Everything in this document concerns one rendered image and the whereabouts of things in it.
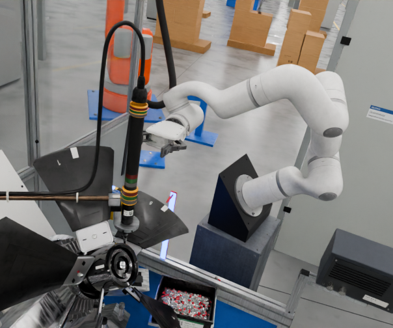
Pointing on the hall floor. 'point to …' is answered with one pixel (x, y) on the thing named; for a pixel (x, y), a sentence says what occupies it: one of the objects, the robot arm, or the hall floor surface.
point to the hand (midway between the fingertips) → (149, 146)
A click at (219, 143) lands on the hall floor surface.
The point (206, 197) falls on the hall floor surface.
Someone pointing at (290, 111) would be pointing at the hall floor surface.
